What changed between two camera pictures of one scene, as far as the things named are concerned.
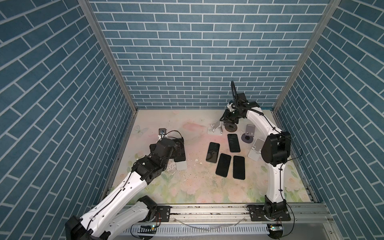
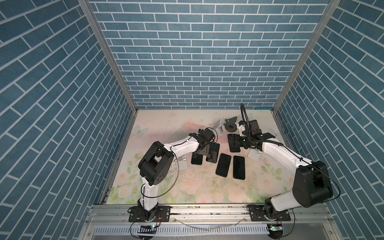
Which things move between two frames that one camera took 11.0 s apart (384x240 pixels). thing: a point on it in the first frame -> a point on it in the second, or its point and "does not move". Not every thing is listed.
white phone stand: [215, 129] does not move
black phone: [239, 167] does not move
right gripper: [226, 117] -> [246, 146]
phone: [223, 165] does not move
